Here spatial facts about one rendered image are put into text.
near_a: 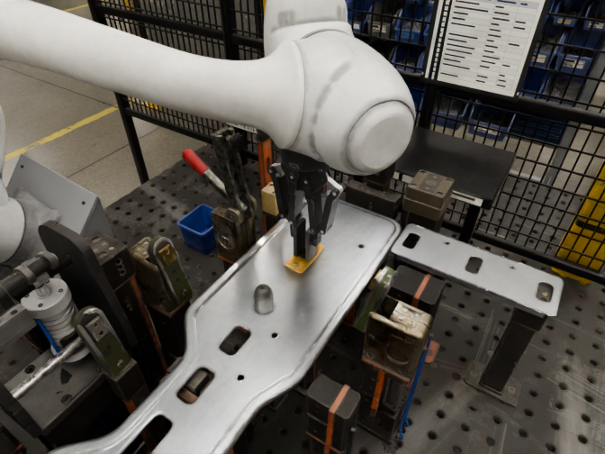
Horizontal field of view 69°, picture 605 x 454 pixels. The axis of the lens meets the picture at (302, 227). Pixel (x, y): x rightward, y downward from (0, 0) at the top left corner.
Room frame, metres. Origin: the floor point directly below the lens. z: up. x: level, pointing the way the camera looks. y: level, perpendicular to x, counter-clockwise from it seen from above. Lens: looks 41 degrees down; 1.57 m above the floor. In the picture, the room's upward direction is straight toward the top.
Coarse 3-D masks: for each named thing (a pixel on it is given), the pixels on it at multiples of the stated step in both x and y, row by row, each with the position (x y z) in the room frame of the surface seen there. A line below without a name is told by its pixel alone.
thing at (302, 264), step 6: (318, 246) 0.59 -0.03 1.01; (324, 246) 0.59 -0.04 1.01; (300, 252) 0.56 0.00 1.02; (318, 252) 0.57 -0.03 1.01; (294, 258) 0.56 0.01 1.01; (300, 258) 0.56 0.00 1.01; (312, 258) 0.56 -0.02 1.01; (288, 264) 0.54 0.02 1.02; (300, 264) 0.54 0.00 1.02; (306, 264) 0.54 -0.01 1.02; (294, 270) 0.53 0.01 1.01; (300, 270) 0.53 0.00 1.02
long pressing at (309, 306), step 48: (288, 240) 0.62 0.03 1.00; (336, 240) 0.62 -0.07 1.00; (384, 240) 0.62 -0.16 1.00; (240, 288) 0.50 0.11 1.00; (288, 288) 0.50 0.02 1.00; (336, 288) 0.50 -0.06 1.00; (192, 336) 0.40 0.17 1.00; (288, 336) 0.40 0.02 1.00; (240, 384) 0.32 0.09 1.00; (288, 384) 0.32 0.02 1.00; (192, 432) 0.25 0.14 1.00; (240, 432) 0.26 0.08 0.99
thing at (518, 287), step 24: (432, 240) 0.62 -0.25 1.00; (456, 240) 0.62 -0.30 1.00; (432, 264) 0.56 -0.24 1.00; (456, 264) 0.56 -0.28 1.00; (504, 264) 0.56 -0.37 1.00; (480, 288) 0.50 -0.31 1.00; (504, 288) 0.50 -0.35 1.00; (528, 288) 0.50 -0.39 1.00; (528, 312) 0.46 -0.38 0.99; (552, 312) 0.45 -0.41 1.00
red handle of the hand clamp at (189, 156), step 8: (184, 152) 0.70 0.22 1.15; (192, 152) 0.70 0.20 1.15; (192, 160) 0.69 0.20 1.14; (200, 160) 0.69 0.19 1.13; (200, 168) 0.68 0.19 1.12; (208, 168) 0.69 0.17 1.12; (208, 176) 0.67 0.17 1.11; (216, 184) 0.66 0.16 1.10; (224, 192) 0.65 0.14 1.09; (240, 200) 0.65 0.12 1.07
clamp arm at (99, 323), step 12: (84, 312) 0.37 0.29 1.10; (96, 312) 0.37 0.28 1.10; (72, 324) 0.36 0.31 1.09; (84, 324) 0.35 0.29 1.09; (96, 324) 0.36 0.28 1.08; (108, 324) 0.37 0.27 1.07; (84, 336) 0.35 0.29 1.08; (96, 336) 0.35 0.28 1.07; (108, 336) 0.36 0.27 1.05; (96, 348) 0.35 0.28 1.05; (108, 348) 0.36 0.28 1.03; (120, 348) 0.37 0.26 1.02; (96, 360) 0.35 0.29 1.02; (108, 360) 0.35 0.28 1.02; (120, 360) 0.35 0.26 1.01; (108, 372) 0.34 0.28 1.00
